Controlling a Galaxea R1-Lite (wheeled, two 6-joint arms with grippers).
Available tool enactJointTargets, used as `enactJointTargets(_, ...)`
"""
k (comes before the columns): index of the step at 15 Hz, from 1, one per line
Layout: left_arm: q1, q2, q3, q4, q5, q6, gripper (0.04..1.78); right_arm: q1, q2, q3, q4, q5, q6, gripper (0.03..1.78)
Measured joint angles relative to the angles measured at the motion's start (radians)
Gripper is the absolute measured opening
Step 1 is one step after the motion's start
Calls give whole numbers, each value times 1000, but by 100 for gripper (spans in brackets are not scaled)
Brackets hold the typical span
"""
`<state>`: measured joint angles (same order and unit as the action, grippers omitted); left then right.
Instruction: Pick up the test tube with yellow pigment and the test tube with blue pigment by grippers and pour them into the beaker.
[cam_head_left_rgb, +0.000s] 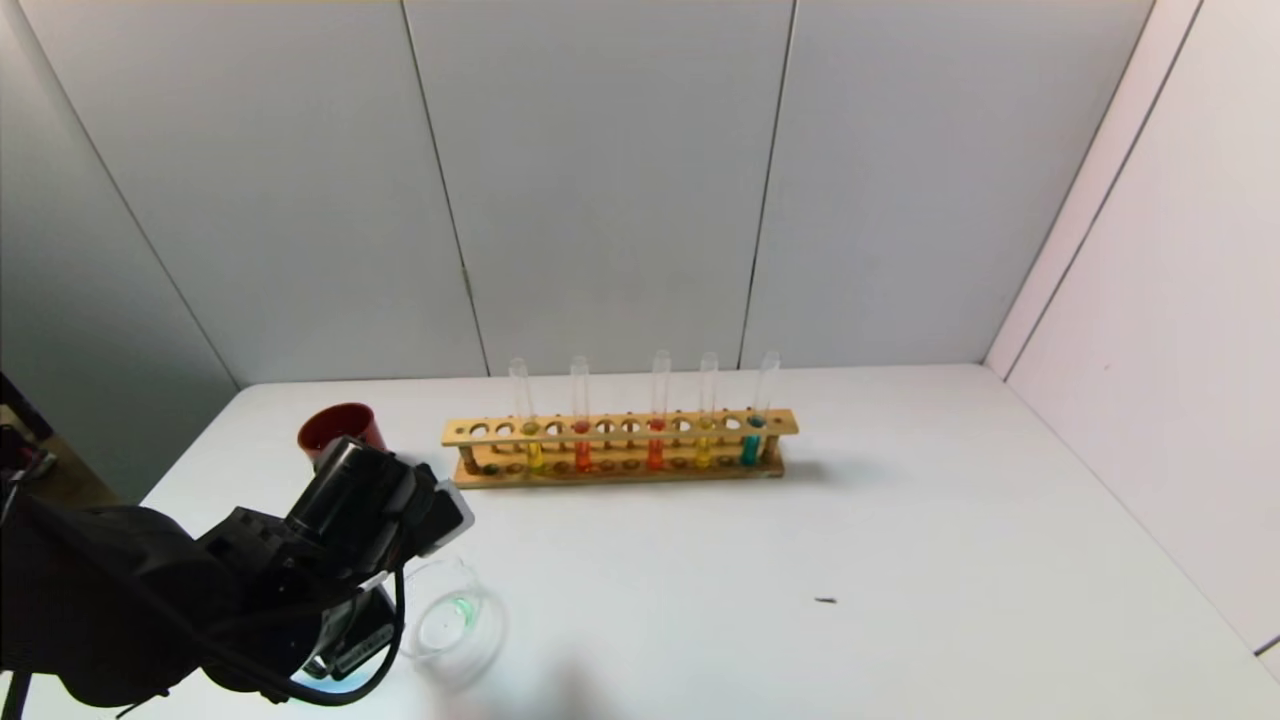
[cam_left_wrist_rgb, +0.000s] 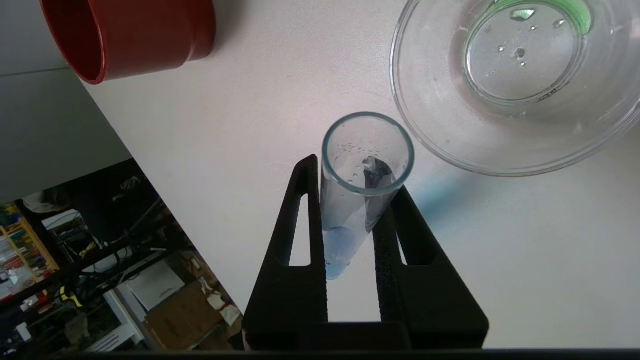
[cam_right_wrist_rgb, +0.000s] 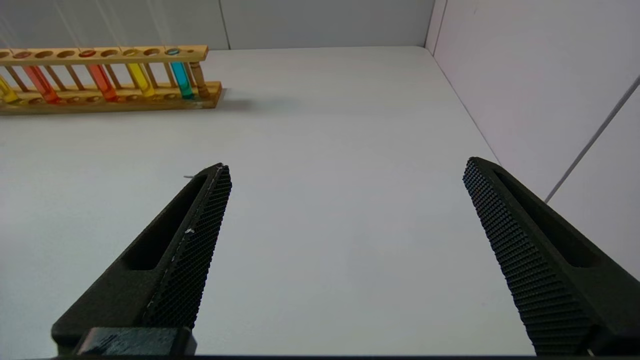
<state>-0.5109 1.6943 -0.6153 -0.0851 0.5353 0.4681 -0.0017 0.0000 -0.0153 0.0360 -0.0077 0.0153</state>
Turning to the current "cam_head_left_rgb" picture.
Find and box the glass test tube yellow pigment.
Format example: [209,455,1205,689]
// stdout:
[508,358,547,475]
[695,352,720,469]

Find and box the glass test tube orange pigment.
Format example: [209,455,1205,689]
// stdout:
[646,350,672,471]
[570,356,593,473]

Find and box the wooden test tube rack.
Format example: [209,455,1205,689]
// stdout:
[441,408,800,490]

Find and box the glass test tube teal pigment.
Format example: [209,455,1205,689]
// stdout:
[740,350,781,467]

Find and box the clear glass beaker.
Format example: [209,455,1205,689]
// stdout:
[400,557,491,665]

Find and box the red plastic cup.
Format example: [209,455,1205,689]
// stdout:
[297,403,388,466]

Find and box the dark shoe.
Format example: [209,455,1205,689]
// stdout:
[0,425,58,481]

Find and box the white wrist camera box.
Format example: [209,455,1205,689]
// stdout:
[420,482,475,557]

